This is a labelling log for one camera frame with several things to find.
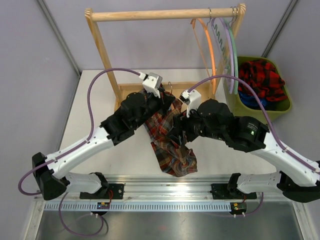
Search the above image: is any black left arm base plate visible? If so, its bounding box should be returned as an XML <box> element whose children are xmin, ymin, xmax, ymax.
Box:
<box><xmin>79</xmin><ymin>183</ymin><xmax>125</xmax><ymax>200</ymax></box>

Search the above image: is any aluminium mounting rail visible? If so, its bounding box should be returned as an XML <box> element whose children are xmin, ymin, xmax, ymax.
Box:
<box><xmin>33</xmin><ymin>177</ymin><xmax>304</xmax><ymax>215</ymax></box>

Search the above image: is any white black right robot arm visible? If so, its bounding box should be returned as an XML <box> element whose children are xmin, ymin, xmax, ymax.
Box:
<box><xmin>166</xmin><ymin>99</ymin><xmax>320</xmax><ymax>203</ymax></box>

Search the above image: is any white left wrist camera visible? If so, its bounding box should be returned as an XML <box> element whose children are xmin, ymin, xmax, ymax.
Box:
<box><xmin>139</xmin><ymin>72</ymin><xmax>163</xmax><ymax>98</ymax></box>

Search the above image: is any wooden clothes rack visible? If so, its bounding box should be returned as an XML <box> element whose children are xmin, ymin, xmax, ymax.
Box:
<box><xmin>84</xmin><ymin>3</ymin><xmax>246</xmax><ymax>111</ymax></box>

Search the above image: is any orange hanger of red shirt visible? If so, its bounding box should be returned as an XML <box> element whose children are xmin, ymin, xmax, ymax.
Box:
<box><xmin>190</xmin><ymin>7</ymin><xmax>218</xmax><ymax>95</ymax></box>

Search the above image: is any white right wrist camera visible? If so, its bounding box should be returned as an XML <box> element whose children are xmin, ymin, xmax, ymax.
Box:
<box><xmin>179</xmin><ymin>90</ymin><xmax>202</xmax><ymax>118</ymax></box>

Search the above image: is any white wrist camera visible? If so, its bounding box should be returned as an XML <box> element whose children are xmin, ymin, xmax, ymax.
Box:
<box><xmin>179</xmin><ymin>90</ymin><xmax>202</xmax><ymax>118</ymax></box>
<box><xmin>139</xmin><ymin>72</ymin><xmax>163</xmax><ymax>98</ymax></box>

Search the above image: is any brown multicolour plaid shirt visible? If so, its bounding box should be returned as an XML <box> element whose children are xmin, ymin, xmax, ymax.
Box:
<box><xmin>143</xmin><ymin>99</ymin><xmax>198</xmax><ymax>177</ymax></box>

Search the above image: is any red black checked shirt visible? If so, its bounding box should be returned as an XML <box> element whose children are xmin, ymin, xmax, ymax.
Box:
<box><xmin>238</xmin><ymin>59</ymin><xmax>288</xmax><ymax>103</ymax></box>

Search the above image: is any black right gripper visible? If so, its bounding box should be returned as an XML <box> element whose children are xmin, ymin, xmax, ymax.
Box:
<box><xmin>166</xmin><ymin>103</ymin><xmax>227</xmax><ymax>146</ymax></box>

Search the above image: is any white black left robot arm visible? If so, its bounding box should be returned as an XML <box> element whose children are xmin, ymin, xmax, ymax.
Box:
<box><xmin>32</xmin><ymin>92</ymin><xmax>175</xmax><ymax>201</ymax></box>

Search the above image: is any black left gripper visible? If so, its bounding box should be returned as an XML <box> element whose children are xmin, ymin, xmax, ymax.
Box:
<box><xmin>132</xmin><ymin>87</ymin><xmax>175</xmax><ymax>129</ymax></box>

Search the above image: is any blue checked shirt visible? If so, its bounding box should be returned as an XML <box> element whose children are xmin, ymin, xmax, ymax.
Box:
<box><xmin>238</xmin><ymin>91</ymin><xmax>270</xmax><ymax>110</ymax></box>

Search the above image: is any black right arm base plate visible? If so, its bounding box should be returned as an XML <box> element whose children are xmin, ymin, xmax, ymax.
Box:
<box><xmin>210</xmin><ymin>183</ymin><xmax>257</xmax><ymax>200</ymax></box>

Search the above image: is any lilac plastic hanger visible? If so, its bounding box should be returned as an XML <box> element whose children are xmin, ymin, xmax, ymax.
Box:
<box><xmin>211</xmin><ymin>16</ymin><xmax>238</xmax><ymax>95</ymax></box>

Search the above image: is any mint green plastic hanger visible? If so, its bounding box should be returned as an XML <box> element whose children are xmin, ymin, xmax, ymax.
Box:
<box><xmin>214</xmin><ymin>16</ymin><xmax>240</xmax><ymax>93</ymax></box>

